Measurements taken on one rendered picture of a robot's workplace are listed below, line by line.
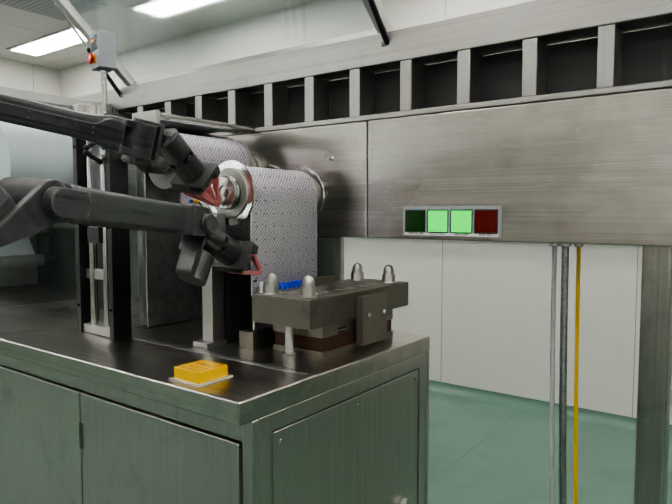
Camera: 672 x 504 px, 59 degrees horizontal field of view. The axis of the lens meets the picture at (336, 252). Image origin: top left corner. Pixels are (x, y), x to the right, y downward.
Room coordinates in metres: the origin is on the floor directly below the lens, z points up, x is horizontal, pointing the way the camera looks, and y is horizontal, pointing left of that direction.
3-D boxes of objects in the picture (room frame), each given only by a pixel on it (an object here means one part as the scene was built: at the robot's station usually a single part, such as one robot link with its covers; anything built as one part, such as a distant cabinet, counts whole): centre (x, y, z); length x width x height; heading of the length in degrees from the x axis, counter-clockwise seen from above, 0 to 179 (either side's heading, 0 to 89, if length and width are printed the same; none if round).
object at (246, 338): (1.43, 0.12, 0.92); 0.28 x 0.04 x 0.04; 144
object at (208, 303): (1.35, 0.29, 1.05); 0.06 x 0.05 x 0.31; 144
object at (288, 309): (1.39, 0.00, 1.00); 0.40 x 0.16 x 0.06; 144
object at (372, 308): (1.35, -0.08, 0.96); 0.10 x 0.03 x 0.11; 144
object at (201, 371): (1.08, 0.25, 0.91); 0.07 x 0.07 x 0.02; 54
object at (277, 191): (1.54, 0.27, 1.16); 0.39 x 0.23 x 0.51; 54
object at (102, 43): (1.72, 0.67, 1.66); 0.07 x 0.07 x 0.10; 41
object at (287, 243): (1.43, 0.12, 1.11); 0.23 x 0.01 x 0.18; 144
